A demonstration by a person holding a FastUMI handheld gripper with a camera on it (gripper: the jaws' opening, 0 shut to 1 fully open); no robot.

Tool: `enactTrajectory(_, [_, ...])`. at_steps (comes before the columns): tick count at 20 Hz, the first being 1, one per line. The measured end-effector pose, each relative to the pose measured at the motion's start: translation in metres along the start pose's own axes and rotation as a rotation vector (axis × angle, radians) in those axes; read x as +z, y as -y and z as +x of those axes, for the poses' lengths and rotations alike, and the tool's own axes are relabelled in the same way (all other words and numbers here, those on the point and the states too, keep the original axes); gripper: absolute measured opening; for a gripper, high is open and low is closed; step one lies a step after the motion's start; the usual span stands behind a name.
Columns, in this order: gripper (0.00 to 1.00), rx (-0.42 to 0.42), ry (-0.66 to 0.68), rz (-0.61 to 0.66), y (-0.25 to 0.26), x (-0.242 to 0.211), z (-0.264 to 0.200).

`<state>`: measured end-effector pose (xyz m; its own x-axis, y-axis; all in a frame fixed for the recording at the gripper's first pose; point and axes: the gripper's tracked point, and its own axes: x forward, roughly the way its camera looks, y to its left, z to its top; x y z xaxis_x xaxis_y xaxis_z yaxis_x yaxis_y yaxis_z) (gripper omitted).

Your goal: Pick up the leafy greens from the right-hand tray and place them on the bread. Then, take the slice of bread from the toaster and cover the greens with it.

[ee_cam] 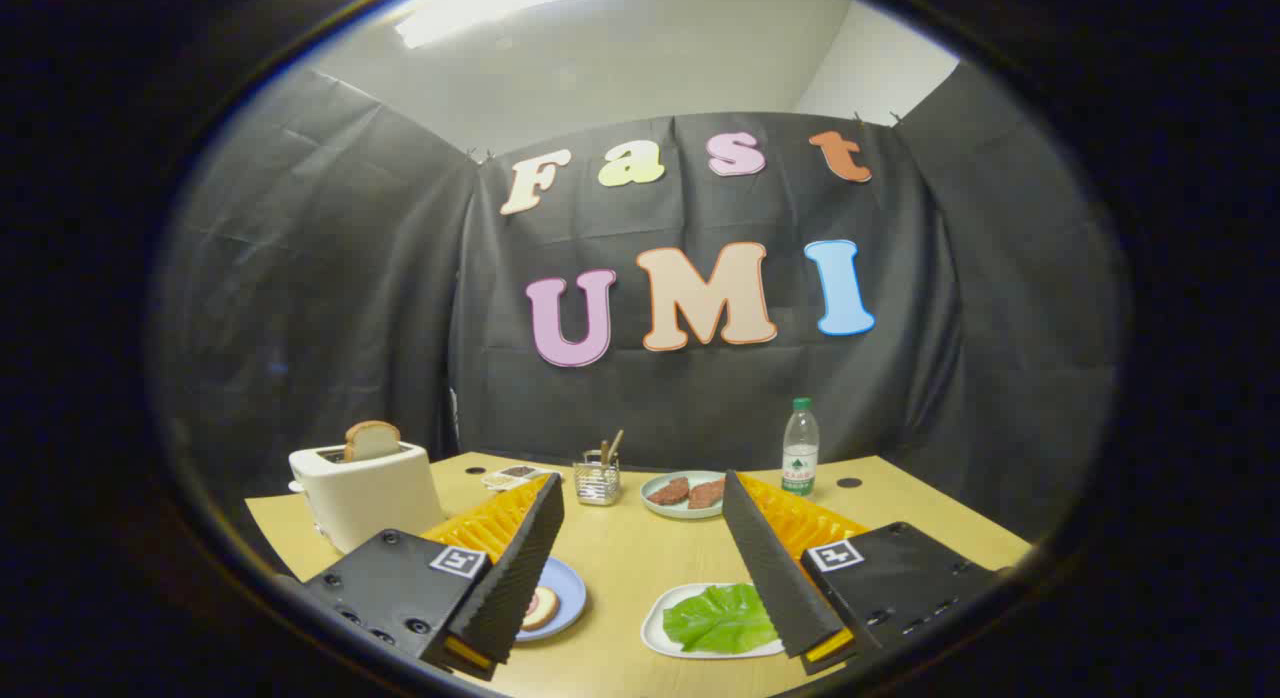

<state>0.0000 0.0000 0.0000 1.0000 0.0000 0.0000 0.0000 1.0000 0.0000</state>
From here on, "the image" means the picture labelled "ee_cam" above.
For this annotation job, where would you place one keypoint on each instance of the green lettuce leaf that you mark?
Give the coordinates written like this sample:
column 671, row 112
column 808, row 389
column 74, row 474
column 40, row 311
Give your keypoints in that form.
column 720, row 620

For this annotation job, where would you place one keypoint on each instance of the toasted bread slice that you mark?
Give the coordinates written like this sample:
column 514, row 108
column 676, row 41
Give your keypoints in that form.
column 372, row 441

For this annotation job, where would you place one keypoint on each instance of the blue plate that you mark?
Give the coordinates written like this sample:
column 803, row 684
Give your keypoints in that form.
column 568, row 593

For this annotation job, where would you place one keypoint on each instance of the white divided dish with beans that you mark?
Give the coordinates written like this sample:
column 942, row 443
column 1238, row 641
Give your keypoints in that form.
column 515, row 476

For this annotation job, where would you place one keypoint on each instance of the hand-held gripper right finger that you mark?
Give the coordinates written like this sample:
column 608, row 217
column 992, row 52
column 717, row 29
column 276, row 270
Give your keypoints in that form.
column 770, row 568

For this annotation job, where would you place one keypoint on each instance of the white plate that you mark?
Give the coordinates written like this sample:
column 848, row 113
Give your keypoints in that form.
column 654, row 623

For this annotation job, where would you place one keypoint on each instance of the clear plastic water bottle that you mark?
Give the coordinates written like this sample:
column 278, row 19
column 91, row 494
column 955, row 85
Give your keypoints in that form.
column 800, row 453

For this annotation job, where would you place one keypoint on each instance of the white toaster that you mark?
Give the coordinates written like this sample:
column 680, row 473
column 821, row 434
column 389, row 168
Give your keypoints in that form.
column 375, row 493

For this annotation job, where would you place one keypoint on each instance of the brown meat slice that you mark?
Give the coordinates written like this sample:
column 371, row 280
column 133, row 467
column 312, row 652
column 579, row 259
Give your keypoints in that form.
column 670, row 491
column 706, row 494

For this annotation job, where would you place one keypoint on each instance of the bread slice with red topping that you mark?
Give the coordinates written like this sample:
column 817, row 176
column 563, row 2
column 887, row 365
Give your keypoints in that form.
column 540, row 608

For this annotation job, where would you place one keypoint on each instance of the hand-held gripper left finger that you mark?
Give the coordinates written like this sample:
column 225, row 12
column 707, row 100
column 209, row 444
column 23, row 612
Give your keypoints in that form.
column 520, row 568

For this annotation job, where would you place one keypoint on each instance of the pale green plate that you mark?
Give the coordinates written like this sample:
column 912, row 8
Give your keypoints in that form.
column 683, row 511

